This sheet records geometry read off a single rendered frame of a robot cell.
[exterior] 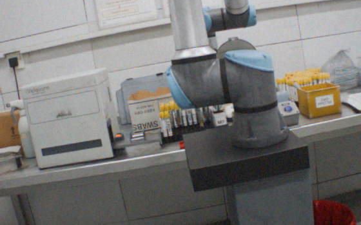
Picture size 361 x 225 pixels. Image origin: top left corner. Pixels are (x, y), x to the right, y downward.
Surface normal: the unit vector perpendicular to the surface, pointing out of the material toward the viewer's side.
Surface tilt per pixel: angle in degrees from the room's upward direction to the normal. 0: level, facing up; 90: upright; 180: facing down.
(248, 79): 91
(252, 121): 76
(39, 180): 90
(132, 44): 90
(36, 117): 90
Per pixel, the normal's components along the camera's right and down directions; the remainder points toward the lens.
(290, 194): 0.04, 0.14
